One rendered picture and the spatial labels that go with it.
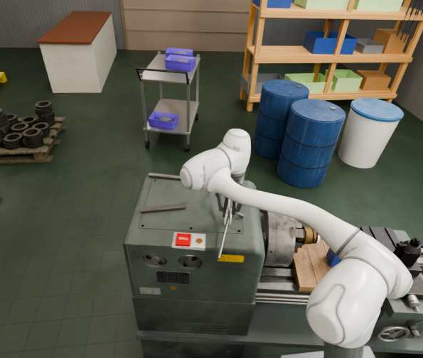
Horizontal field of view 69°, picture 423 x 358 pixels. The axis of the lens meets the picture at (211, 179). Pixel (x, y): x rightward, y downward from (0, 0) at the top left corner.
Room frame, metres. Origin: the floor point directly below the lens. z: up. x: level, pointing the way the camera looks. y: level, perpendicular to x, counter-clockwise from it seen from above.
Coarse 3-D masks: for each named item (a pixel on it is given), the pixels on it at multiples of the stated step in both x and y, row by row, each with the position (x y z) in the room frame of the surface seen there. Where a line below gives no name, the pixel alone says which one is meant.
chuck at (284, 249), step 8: (280, 216) 1.04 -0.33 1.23; (280, 224) 1.00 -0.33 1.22; (288, 224) 1.00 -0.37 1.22; (280, 232) 0.97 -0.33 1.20; (288, 232) 0.97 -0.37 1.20; (280, 240) 0.94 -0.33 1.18; (288, 240) 0.95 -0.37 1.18; (280, 248) 0.93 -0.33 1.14; (288, 248) 0.93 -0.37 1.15; (280, 256) 0.91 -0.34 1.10; (288, 256) 0.91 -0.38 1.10; (272, 264) 0.92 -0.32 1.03; (280, 264) 0.92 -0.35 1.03; (288, 264) 0.92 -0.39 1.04
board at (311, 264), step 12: (300, 252) 1.12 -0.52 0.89; (312, 252) 1.13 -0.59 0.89; (324, 252) 1.13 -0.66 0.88; (300, 264) 1.04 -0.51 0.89; (312, 264) 1.05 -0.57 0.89; (324, 264) 1.05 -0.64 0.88; (300, 276) 0.95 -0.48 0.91; (312, 276) 0.97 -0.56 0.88; (300, 288) 0.89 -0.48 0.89; (312, 288) 0.89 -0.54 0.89
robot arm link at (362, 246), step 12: (360, 240) 0.58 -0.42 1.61; (372, 240) 0.58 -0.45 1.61; (348, 252) 0.56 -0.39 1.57; (360, 252) 0.54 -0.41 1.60; (372, 252) 0.54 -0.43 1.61; (384, 252) 0.55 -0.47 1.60; (372, 264) 0.50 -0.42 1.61; (384, 264) 0.50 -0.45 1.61; (396, 264) 0.51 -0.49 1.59; (384, 276) 0.47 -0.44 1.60; (396, 276) 0.49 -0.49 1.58; (408, 276) 0.49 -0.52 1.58; (396, 288) 0.46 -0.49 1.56; (408, 288) 0.47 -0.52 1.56
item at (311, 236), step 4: (304, 228) 1.08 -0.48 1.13; (308, 228) 1.08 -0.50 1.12; (308, 232) 1.06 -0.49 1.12; (312, 232) 1.06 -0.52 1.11; (308, 236) 1.04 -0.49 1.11; (312, 236) 1.04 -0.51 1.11; (316, 236) 1.05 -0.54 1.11; (296, 240) 1.06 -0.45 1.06; (300, 240) 1.04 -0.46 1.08; (304, 240) 1.03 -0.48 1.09; (308, 240) 1.03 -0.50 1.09; (312, 240) 1.04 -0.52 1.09; (316, 240) 1.04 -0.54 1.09
